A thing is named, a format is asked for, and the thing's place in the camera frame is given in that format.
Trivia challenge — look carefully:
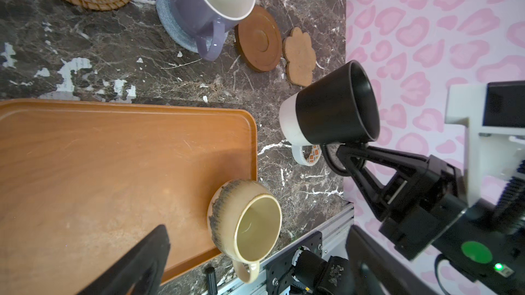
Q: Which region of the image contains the grey blue round coaster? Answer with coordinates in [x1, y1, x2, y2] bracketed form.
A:
[156, 0, 226, 61]

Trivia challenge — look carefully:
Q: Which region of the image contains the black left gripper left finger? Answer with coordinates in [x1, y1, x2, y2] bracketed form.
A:
[79, 225, 170, 294]

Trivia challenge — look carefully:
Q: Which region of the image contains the brown wooden round coaster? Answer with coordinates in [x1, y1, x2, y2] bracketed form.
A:
[235, 5, 282, 72]

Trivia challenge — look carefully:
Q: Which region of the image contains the cream yellow mug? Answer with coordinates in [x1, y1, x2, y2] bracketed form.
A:
[207, 180, 282, 284]

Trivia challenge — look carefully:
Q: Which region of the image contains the orange rectangular tray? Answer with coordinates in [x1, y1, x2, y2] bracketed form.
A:
[1, 100, 257, 294]

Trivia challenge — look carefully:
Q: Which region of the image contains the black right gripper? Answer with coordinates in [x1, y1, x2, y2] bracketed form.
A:
[336, 144, 467, 260]

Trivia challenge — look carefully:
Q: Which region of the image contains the black mug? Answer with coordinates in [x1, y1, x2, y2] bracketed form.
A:
[279, 61, 380, 154]

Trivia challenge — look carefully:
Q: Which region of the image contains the brown paw shaped coaster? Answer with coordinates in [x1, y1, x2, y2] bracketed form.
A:
[283, 27, 317, 87]

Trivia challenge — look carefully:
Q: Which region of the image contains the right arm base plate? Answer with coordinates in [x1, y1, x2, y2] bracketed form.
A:
[264, 230, 349, 295]

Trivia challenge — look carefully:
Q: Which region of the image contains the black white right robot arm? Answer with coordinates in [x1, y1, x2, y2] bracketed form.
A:
[336, 81, 524, 294]

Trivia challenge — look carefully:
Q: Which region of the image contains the clear tape roll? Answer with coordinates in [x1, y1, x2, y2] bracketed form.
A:
[291, 145, 322, 167]

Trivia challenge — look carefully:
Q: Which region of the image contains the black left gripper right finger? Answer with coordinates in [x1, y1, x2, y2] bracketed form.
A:
[346, 225, 436, 294]

